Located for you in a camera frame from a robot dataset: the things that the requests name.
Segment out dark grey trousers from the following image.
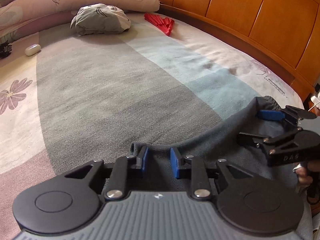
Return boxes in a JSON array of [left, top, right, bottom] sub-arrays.
[[100, 95, 313, 240]]

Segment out red folding fan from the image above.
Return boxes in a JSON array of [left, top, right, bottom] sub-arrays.
[[144, 13, 175, 36]]

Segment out person right hand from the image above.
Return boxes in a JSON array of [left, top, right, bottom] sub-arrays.
[[293, 163, 313, 187]]

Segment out wooden orange headboard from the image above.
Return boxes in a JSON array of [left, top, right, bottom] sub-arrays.
[[159, 0, 319, 100]]

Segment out striped pastel bed sheet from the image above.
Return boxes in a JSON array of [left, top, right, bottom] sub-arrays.
[[1, 14, 303, 239]]

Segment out white earbuds case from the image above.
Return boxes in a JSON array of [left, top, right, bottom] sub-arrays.
[[24, 44, 41, 56]]

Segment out bundled grey white cloth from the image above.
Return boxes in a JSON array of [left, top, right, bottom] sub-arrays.
[[70, 3, 131, 36]]

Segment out black hair claw clip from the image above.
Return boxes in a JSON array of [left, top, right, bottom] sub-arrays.
[[0, 41, 12, 59]]

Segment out folded floral pink quilt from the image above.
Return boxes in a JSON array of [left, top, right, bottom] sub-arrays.
[[1, 0, 160, 43]]

